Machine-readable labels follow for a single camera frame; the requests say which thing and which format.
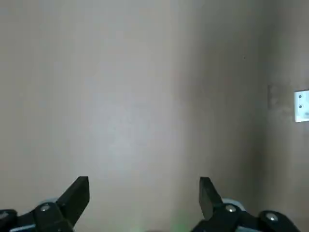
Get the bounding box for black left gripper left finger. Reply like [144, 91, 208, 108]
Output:
[0, 176, 90, 232]

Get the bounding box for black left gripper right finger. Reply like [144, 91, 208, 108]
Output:
[192, 177, 301, 232]

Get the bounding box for white test tube rack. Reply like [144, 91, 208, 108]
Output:
[294, 89, 309, 123]

